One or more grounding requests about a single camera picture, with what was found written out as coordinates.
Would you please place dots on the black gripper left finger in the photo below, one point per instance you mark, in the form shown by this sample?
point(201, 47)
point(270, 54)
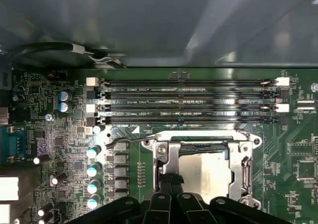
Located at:
point(159, 209)

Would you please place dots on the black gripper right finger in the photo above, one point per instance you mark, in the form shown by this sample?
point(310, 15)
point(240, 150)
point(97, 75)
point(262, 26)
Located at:
point(188, 209)

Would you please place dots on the silver CPU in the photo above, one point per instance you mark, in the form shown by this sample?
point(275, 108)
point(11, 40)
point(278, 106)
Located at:
point(203, 174)

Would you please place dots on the metal socket cover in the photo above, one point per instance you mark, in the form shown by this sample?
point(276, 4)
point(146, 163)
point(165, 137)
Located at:
point(234, 164)

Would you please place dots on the CPU socket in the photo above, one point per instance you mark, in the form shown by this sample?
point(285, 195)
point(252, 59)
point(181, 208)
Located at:
point(253, 139)

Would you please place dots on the RAM slot with black clips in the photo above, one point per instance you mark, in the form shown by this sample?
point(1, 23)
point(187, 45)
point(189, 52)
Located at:
point(186, 121)
point(186, 95)

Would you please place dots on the green motherboard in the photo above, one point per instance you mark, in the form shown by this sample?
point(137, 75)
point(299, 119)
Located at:
point(285, 184)

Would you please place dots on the RAM slot with white clips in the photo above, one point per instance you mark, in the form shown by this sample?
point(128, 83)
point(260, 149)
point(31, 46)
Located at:
point(186, 83)
point(186, 107)

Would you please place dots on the dark grey PC case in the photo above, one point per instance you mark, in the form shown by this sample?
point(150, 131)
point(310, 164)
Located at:
point(124, 22)

